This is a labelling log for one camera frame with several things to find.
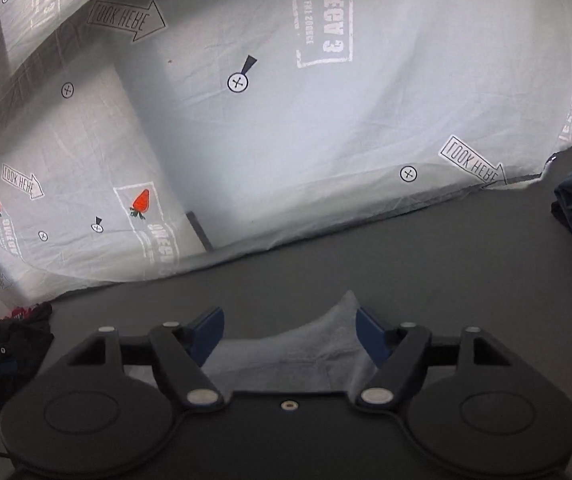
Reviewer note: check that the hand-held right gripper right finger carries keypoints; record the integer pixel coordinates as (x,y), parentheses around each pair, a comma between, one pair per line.
(371,340)

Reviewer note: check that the white printed sheet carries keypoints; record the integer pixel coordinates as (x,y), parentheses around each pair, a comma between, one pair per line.
(316,135)

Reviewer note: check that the grey zip hoodie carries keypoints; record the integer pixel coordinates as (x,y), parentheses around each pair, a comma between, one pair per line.
(291,355)

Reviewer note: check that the pile of dark clothes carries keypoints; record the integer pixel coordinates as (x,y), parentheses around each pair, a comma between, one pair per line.
(11,345)

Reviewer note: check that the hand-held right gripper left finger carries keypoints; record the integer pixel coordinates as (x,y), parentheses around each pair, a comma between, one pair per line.
(210,335)

